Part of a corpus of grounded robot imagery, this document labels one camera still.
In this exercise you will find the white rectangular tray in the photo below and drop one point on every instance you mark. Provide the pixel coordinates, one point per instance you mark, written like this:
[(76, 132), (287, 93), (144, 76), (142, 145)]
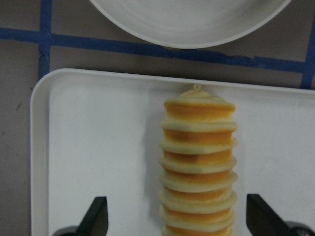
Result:
[(97, 134)]

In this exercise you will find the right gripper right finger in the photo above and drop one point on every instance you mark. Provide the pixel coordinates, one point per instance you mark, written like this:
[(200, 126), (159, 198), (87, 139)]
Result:
[(262, 220)]

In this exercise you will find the cream plate under lemon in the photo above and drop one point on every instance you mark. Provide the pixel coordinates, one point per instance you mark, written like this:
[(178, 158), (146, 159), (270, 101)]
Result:
[(189, 24)]

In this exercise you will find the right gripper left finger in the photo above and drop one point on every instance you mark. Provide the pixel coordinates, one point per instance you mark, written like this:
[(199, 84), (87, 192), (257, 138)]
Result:
[(94, 223)]

